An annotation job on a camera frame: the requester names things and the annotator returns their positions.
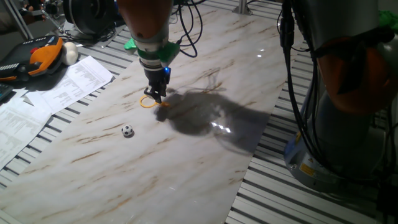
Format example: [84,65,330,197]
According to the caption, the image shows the green cloth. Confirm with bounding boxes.
[378,10,398,32]

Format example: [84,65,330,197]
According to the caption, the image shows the grey diagonal metal strut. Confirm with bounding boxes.
[2,0,34,40]

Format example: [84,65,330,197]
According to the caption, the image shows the white rounded plastic object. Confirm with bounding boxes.
[61,42,79,66]

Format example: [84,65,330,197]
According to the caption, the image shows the aluminium post beside spool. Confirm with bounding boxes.
[231,0,253,16]

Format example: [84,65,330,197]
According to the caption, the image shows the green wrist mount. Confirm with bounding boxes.
[124,37,181,68]

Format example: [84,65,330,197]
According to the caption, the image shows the small black white soccer ball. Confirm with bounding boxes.
[121,124,134,138]

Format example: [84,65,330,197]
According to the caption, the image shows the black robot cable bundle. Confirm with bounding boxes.
[172,0,346,187]

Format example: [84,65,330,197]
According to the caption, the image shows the marble pattern board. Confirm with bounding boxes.
[0,2,304,224]

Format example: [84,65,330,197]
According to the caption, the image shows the orange black teach pendant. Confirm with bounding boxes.
[0,34,65,82]

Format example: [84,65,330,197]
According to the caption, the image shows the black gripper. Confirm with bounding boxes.
[144,67,171,105]

